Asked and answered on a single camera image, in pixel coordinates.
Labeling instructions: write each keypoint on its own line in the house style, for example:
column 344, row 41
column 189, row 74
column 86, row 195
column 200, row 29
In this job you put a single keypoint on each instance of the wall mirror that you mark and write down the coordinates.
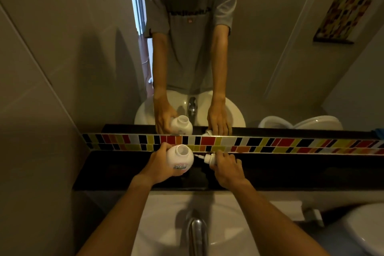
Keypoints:
column 285, row 60

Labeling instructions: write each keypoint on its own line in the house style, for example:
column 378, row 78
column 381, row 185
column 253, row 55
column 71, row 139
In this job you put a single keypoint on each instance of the chrome faucet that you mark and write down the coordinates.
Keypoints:
column 197, row 236

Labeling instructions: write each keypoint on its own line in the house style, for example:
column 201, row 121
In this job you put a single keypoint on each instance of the white pump dispenser cap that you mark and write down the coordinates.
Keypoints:
column 207, row 159

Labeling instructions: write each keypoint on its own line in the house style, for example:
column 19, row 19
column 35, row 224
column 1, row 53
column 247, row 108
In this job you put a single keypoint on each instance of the person's right forearm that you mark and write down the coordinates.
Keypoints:
column 270, row 219

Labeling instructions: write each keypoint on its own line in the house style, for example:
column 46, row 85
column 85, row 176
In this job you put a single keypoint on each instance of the person's right thumb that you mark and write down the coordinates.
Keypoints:
column 213, row 166

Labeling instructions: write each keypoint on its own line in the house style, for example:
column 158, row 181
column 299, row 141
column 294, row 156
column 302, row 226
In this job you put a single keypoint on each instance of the person's right hand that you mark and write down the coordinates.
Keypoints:
column 229, row 171

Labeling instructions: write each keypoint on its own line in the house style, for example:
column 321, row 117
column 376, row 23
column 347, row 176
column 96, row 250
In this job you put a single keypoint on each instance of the person's left forearm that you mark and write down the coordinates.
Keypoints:
column 120, row 219

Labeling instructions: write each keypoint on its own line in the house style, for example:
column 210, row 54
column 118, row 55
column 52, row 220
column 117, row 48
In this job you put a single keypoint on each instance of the white ceramic sink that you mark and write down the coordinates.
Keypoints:
column 168, row 222

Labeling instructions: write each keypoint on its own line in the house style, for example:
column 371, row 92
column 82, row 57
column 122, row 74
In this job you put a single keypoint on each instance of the person's left thumb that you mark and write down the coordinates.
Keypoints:
column 166, row 147

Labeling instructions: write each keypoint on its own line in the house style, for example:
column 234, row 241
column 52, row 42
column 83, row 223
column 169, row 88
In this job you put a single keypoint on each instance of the person's left hand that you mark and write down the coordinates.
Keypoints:
column 154, row 165

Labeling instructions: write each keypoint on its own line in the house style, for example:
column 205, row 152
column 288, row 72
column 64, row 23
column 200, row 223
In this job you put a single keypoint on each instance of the white round soap bottle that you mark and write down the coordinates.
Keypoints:
column 179, row 159

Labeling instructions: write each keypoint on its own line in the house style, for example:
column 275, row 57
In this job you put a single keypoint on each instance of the white toilet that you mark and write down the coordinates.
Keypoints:
column 366, row 228

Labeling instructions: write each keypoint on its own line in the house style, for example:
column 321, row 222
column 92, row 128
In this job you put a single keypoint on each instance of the black stone ledge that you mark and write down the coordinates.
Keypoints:
column 300, row 171

